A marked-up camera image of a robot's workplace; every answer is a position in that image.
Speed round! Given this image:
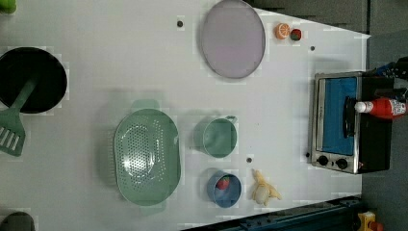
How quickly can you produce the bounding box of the dark grey object bottom corner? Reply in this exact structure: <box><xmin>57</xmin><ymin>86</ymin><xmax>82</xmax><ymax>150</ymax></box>
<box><xmin>0</xmin><ymin>212</ymin><xmax>36</xmax><ymax>231</ymax></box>

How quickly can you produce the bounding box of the peeled toy banana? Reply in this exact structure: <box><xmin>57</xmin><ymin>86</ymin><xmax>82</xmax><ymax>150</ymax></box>
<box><xmin>252</xmin><ymin>169</ymin><xmax>282</xmax><ymax>206</ymax></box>

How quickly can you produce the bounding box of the black frying pan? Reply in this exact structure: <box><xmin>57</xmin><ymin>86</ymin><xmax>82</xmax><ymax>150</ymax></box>
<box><xmin>0</xmin><ymin>47</ymin><xmax>68</xmax><ymax>114</ymax></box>

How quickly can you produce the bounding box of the red toy strawberry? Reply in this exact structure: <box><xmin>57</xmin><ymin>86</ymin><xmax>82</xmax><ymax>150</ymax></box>
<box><xmin>216</xmin><ymin>176</ymin><xmax>230</xmax><ymax>190</ymax></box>

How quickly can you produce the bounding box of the blue metal frame rail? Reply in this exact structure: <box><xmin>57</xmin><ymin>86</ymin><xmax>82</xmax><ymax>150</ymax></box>
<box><xmin>185</xmin><ymin>196</ymin><xmax>367</xmax><ymax>231</ymax></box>

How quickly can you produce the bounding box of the blue bowl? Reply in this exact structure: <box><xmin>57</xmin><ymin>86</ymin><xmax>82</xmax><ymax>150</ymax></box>
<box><xmin>206</xmin><ymin>170</ymin><xmax>242</xmax><ymax>208</ymax></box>

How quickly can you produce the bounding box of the green object top corner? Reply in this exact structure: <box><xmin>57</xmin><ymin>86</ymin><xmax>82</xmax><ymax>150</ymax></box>
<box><xmin>0</xmin><ymin>0</ymin><xmax>16</xmax><ymax>13</ymax></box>

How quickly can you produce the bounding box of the green slotted spatula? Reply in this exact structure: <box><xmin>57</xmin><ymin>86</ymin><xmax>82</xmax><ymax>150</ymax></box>
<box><xmin>0</xmin><ymin>80</ymin><xmax>38</xmax><ymax>157</ymax></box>

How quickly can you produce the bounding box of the green cup with handle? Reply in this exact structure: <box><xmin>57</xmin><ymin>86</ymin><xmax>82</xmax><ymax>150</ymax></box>
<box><xmin>192</xmin><ymin>115</ymin><xmax>238</xmax><ymax>159</ymax></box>

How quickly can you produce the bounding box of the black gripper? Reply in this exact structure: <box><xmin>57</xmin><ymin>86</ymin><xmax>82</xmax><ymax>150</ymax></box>
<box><xmin>375</xmin><ymin>57</ymin><xmax>408</xmax><ymax>80</ymax></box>

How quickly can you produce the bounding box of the black silver toaster oven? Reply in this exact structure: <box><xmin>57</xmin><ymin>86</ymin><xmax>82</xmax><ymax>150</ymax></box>
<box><xmin>309</xmin><ymin>72</ymin><xmax>394</xmax><ymax>174</ymax></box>

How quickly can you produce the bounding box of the lilac round plate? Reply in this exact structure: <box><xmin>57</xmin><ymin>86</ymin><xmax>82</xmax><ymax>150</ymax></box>
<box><xmin>200</xmin><ymin>0</ymin><xmax>266</xmax><ymax>79</ymax></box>

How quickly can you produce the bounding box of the red ketchup bottle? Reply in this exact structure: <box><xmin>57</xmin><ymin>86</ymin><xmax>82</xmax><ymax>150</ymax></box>
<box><xmin>354</xmin><ymin>98</ymin><xmax>407</xmax><ymax>120</ymax></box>

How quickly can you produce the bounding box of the small red toy fruit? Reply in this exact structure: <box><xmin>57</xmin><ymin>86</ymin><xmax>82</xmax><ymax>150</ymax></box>
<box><xmin>290</xmin><ymin>29</ymin><xmax>302</xmax><ymax>41</ymax></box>

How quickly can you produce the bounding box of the orange slice toy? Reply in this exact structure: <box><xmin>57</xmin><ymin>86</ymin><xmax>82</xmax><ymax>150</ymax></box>
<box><xmin>274</xmin><ymin>23</ymin><xmax>291</xmax><ymax>39</ymax></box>

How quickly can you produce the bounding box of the yellow red emergency button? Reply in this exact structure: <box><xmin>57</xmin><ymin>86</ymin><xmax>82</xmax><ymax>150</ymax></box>
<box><xmin>358</xmin><ymin>212</ymin><xmax>384</xmax><ymax>231</ymax></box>

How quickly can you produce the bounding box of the green perforated colander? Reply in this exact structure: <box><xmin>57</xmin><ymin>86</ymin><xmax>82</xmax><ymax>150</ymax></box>
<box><xmin>114</xmin><ymin>99</ymin><xmax>182</xmax><ymax>216</ymax></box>

